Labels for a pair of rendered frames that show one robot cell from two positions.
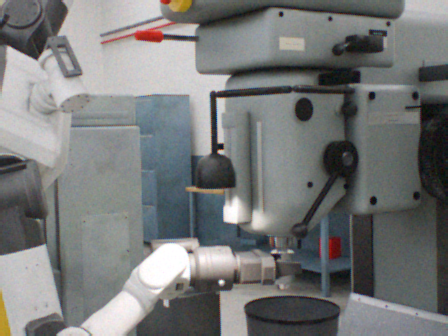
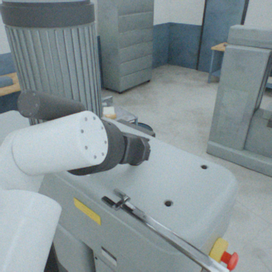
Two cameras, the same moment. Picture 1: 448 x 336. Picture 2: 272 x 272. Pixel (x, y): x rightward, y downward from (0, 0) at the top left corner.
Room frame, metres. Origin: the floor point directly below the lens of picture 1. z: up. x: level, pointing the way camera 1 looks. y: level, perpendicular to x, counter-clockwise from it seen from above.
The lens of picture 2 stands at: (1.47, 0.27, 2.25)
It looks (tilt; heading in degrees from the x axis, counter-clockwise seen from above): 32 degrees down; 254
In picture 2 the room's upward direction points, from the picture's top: straight up
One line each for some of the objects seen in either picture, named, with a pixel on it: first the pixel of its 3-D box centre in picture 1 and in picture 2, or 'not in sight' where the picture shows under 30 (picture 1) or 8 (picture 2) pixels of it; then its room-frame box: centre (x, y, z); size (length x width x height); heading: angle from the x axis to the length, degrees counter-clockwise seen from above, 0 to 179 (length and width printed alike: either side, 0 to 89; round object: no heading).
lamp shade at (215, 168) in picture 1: (215, 170); not in sight; (1.20, -0.05, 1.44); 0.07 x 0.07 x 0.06
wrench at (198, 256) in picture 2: not in sight; (158, 228); (1.35, 0.01, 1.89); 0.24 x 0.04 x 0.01; 122
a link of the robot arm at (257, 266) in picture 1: (238, 269); not in sight; (1.32, -0.10, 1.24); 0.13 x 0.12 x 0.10; 9
